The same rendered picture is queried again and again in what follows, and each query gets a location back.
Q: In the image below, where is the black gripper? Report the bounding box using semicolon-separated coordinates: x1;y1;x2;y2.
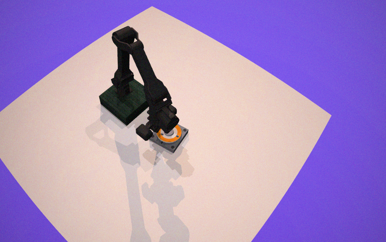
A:
136;105;177;141

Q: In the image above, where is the orange round plate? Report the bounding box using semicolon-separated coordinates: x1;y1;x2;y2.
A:
157;125;182;143

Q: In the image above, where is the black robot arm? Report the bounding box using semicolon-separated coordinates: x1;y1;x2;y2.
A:
111;26;179;134

